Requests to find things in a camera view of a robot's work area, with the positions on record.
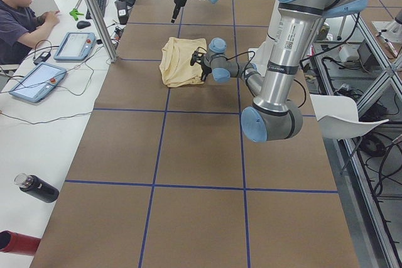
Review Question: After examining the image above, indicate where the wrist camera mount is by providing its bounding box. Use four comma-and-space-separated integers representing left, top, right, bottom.
190, 48, 205, 66

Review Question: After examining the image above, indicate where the teach pendant tablet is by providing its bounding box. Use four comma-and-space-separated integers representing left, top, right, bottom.
9, 62, 67, 103
53, 32, 96, 62

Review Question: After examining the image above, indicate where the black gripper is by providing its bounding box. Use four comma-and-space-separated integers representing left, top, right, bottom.
171, 0, 186, 23
200, 59, 212, 82

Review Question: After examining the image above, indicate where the cream long-sleeve printed shirt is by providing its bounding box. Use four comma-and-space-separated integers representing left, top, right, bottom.
159, 37, 207, 88

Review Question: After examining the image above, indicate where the black bottle steel cap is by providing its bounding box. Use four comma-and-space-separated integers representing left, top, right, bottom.
14, 173, 59, 203

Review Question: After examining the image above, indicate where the black computer mouse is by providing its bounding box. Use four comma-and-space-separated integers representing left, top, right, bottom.
76, 21, 91, 29

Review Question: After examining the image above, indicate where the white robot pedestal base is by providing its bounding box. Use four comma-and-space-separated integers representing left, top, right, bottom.
249, 0, 281, 76

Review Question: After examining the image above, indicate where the far teach pendant tablet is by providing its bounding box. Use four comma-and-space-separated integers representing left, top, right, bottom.
53, 32, 96, 62

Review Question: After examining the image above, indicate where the seated person dark shirt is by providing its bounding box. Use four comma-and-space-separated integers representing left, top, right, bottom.
0, 0, 59, 65

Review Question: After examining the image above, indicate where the green plastic object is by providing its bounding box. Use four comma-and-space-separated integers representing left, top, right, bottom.
69, 8, 84, 21

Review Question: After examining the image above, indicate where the aluminium frame post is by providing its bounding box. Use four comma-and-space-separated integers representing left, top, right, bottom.
85, 0, 117, 63

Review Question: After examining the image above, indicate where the near teach pendant tablet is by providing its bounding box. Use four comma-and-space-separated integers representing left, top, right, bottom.
9, 62, 67, 103

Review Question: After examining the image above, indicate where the white plastic chair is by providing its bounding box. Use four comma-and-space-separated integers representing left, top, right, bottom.
310, 94, 389, 139

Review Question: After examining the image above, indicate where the black keyboard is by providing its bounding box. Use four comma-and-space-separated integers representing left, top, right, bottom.
85, 0, 109, 20

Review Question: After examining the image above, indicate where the red cylinder bottle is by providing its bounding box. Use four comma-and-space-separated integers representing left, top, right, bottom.
1, 230, 41, 256

